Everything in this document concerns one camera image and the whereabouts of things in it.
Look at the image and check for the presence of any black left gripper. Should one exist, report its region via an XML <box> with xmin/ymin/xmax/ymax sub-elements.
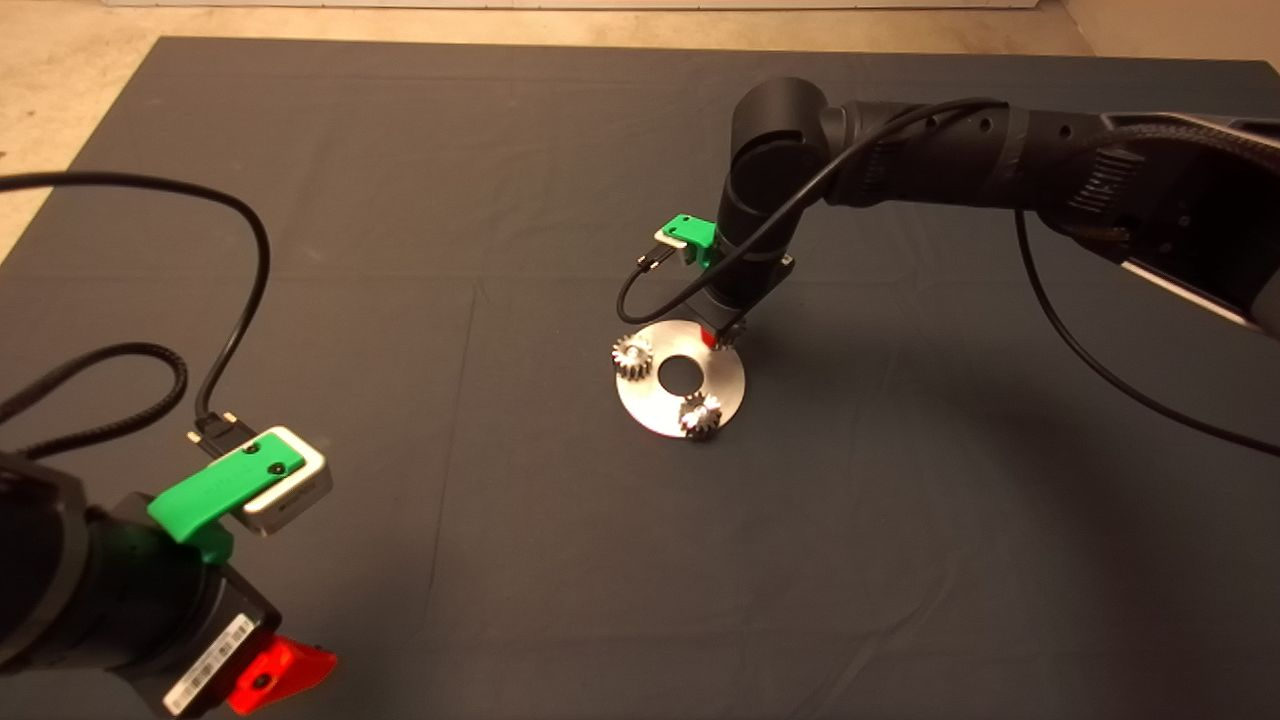
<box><xmin>85</xmin><ymin>490</ymin><xmax>339</xmax><ymax>717</ymax></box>

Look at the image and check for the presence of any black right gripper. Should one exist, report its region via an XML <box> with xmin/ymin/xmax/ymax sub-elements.
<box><xmin>697</xmin><ymin>240</ymin><xmax>798</xmax><ymax>350</ymax></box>

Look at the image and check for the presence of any round metal carrier plate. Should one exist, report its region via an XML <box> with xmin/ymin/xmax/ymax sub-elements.
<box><xmin>615</xmin><ymin>320</ymin><xmax>747</xmax><ymax>439</ymax></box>

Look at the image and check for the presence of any dark grey table cloth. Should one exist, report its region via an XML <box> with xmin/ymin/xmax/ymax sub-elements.
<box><xmin>0</xmin><ymin>38</ymin><xmax>1280</xmax><ymax>720</ymax></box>

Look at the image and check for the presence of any right green camera mount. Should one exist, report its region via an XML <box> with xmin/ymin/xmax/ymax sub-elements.
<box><xmin>664</xmin><ymin>213</ymin><xmax>719</xmax><ymax>271</ymax></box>

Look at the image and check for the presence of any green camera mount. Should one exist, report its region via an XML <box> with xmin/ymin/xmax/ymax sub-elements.
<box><xmin>147</xmin><ymin>433</ymin><xmax>306</xmax><ymax>566</ymax></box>
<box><xmin>664</xmin><ymin>213</ymin><xmax>719</xmax><ymax>271</ymax></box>

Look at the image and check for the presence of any right silver camera box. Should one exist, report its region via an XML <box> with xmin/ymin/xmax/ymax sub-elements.
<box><xmin>654</xmin><ymin>224</ymin><xmax>698</xmax><ymax>266</ymax></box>

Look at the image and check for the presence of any silver camera box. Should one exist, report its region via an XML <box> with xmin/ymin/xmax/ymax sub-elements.
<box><xmin>240</xmin><ymin>426</ymin><xmax>333</xmax><ymax>538</ymax></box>
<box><xmin>654</xmin><ymin>224</ymin><xmax>698</xmax><ymax>266</ymax></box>

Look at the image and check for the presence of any right thin black cable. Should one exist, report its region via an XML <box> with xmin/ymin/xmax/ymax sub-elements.
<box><xmin>616</xmin><ymin>97</ymin><xmax>1280</xmax><ymax>459</ymax></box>

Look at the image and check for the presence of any thin black cable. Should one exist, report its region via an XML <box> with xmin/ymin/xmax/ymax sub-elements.
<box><xmin>616</xmin><ymin>97</ymin><xmax>1280</xmax><ymax>459</ymax></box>
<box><xmin>0</xmin><ymin>172</ymin><xmax>272</xmax><ymax>446</ymax></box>

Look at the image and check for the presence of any left silver camera box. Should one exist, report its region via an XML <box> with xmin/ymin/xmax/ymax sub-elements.
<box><xmin>240</xmin><ymin>426</ymin><xmax>333</xmax><ymax>538</ymax></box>

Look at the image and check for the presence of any left green camera mount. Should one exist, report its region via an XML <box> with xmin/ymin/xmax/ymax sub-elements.
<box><xmin>147</xmin><ymin>433</ymin><xmax>306</xmax><ymax>566</ymax></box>

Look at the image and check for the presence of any left braided black cable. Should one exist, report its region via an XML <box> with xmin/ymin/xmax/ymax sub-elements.
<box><xmin>0</xmin><ymin>342</ymin><xmax>189</xmax><ymax>459</ymax></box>

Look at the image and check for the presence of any left thin black cable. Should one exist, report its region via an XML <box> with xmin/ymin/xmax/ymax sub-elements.
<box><xmin>0</xmin><ymin>172</ymin><xmax>272</xmax><ymax>446</ymax></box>

